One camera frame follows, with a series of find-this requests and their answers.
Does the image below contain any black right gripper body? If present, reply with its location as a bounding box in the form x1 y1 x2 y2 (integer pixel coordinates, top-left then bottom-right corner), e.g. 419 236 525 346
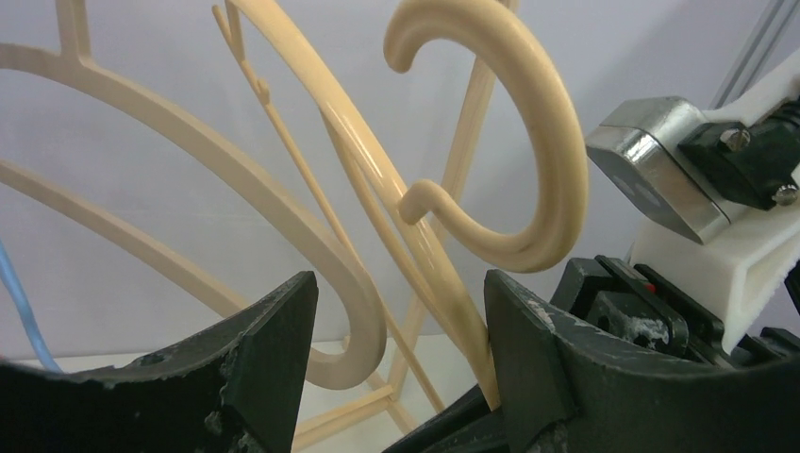
381 253 800 453

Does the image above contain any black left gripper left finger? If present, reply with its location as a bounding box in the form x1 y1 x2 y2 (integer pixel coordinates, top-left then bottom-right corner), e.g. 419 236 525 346
1 271 318 452

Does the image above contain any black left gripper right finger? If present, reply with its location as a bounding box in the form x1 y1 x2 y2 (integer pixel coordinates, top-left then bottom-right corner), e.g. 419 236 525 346
484 270 799 452

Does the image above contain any wooden hanger with grey skirt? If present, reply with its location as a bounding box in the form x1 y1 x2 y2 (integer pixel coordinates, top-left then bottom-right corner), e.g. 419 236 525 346
213 1 589 409

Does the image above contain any wooden clothes rack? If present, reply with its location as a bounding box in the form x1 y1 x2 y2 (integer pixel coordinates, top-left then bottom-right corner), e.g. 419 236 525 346
295 60 495 452

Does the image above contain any metal wall rail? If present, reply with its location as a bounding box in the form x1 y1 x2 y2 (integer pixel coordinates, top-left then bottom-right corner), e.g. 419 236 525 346
710 0 799 109

